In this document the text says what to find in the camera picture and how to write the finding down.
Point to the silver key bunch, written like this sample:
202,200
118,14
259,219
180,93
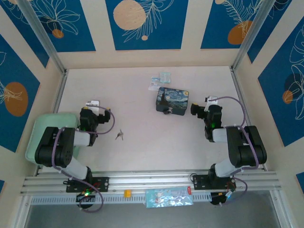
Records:
120,135

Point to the starry night tin box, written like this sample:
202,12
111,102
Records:
173,101

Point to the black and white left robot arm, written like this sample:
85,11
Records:
59,152

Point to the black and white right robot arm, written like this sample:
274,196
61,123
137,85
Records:
244,149

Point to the mint green tray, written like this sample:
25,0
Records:
47,120

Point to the clear plastic packet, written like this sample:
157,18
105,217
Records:
154,83

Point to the black controller board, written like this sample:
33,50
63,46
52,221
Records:
86,195
222,198

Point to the small yellow block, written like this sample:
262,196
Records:
127,193

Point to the light blue printed pouch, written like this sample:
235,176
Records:
169,197

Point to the blue panel with peach circle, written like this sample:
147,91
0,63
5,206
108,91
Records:
147,26

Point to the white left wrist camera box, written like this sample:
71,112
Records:
93,104

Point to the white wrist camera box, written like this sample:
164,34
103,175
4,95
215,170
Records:
93,104
211,100

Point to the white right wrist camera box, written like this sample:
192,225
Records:
211,100

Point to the aluminium table side rail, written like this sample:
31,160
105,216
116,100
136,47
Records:
247,114
60,92

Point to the blue floral wall panel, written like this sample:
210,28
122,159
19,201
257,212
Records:
21,31
300,181
225,26
16,95
287,78
69,26
2,186
275,31

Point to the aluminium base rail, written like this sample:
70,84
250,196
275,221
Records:
152,179

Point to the aluminium frame post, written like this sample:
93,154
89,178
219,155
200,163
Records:
251,35
45,40

